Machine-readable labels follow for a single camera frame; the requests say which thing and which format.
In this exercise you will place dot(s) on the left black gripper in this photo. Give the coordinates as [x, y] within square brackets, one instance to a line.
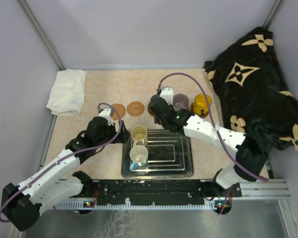
[123, 137]

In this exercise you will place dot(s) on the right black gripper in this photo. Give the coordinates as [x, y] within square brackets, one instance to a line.
[157, 121]

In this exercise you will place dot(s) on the dark wooden coaster back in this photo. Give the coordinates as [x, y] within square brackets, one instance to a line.
[149, 111]

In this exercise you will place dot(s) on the dark wooden coaster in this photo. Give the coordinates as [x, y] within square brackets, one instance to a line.
[149, 111]
[196, 114]

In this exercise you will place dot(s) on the purple cup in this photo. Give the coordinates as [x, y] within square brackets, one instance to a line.
[180, 101]

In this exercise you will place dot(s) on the woven coaster smooth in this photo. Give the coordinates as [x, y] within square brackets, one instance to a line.
[135, 108]

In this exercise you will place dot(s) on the woven coaster frilled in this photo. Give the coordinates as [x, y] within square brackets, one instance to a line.
[120, 109]

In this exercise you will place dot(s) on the cream yellow cup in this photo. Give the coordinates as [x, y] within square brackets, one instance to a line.
[139, 135]

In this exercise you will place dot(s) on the white cup blue handle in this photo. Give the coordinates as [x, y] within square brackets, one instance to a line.
[139, 156]

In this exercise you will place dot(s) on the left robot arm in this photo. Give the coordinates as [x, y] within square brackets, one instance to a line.
[24, 203]

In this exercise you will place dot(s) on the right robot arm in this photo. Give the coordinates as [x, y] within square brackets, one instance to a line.
[247, 151]

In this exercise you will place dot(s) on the metal tray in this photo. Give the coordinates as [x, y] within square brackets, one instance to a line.
[170, 157]

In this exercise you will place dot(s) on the white folded cloth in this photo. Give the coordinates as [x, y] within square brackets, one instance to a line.
[68, 93]

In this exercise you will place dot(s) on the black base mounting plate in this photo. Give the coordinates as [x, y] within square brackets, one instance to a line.
[149, 192]

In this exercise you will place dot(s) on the black floral blanket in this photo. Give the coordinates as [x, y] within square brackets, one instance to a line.
[253, 92]

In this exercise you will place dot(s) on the aluminium frame rail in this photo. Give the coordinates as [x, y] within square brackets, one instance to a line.
[273, 190]

